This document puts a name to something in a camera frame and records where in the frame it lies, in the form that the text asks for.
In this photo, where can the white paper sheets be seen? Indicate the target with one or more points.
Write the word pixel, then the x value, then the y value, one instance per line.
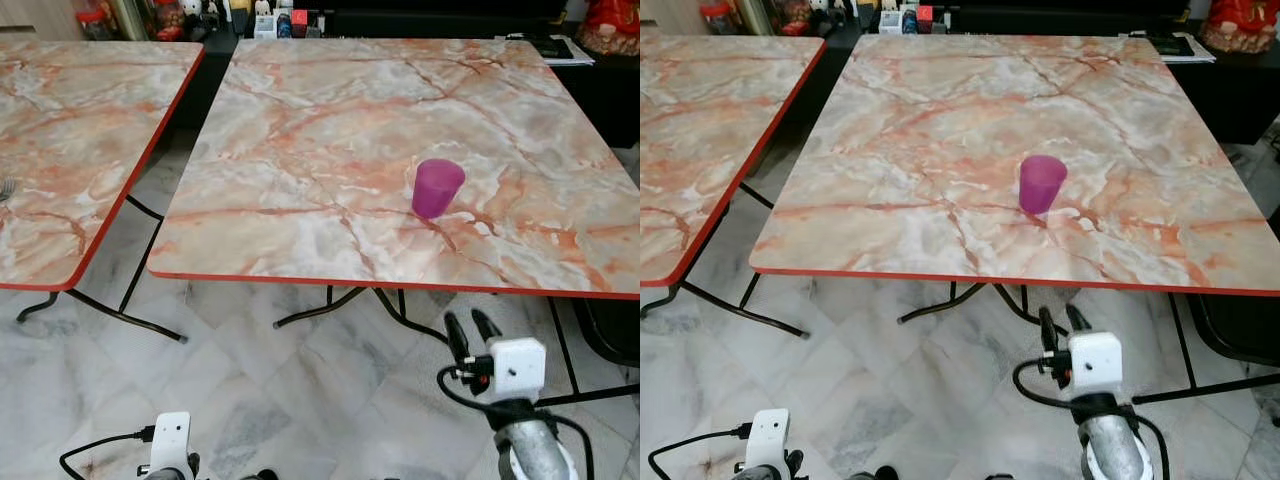
pixel 583 60
pixel 1205 57

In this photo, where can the black robot left foot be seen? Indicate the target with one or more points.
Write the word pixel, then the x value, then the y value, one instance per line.
pixel 260 475
pixel 881 474

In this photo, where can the black chair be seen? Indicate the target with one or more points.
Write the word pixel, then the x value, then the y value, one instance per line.
pixel 610 335
pixel 1240 330

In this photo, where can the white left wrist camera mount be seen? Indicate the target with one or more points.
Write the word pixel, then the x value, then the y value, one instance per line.
pixel 768 436
pixel 171 440

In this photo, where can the silver metal fork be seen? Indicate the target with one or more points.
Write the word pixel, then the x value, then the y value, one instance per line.
pixel 6 190

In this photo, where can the small red box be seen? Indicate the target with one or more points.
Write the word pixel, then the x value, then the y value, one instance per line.
pixel 300 22
pixel 925 18

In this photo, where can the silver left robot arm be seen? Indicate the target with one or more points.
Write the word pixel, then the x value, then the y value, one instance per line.
pixel 165 476
pixel 765 475

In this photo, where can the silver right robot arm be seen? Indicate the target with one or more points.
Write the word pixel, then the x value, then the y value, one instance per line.
pixel 1115 445
pixel 530 450

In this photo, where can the small blue bottle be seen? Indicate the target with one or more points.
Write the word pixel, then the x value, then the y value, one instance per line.
pixel 910 22
pixel 285 25

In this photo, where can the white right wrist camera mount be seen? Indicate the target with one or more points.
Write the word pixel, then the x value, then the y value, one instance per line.
pixel 518 368
pixel 1096 362

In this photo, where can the gold metal cylinder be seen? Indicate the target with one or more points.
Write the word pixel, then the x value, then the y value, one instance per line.
pixel 755 15
pixel 130 18

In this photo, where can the small white box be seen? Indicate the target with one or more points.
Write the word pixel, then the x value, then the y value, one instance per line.
pixel 265 26
pixel 891 22

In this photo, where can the black white figurine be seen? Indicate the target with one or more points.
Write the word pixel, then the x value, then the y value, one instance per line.
pixel 200 15
pixel 827 8

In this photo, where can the black tablet device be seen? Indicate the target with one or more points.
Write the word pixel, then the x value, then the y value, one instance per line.
pixel 552 48
pixel 1172 46

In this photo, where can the red gold festive ornament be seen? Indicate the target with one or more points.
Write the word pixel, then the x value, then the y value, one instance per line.
pixel 1240 22
pixel 610 25

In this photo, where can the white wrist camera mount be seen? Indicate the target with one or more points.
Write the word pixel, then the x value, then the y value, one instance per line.
pixel 768 436
pixel 1096 362
pixel 518 368
pixel 171 440

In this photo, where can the purple plastic cup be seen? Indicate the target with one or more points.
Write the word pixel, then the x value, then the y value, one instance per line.
pixel 437 188
pixel 1041 183

